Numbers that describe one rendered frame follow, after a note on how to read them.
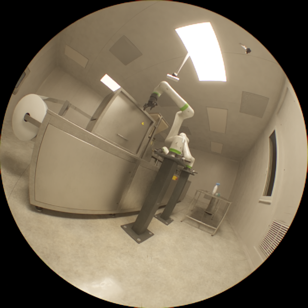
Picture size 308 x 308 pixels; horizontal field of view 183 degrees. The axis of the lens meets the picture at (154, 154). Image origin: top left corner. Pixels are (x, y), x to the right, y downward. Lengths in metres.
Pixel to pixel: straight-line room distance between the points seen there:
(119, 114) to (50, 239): 1.25
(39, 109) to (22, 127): 0.23
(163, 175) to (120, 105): 0.81
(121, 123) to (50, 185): 0.87
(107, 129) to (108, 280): 1.21
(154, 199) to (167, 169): 0.31
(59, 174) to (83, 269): 0.66
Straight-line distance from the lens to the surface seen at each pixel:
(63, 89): 5.09
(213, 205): 3.49
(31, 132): 1.07
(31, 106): 1.10
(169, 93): 1.10
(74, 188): 0.84
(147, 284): 0.88
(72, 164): 0.75
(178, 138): 0.97
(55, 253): 0.86
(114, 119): 0.99
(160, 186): 0.91
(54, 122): 0.72
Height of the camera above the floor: 0.78
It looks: 7 degrees up
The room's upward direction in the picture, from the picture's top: 24 degrees clockwise
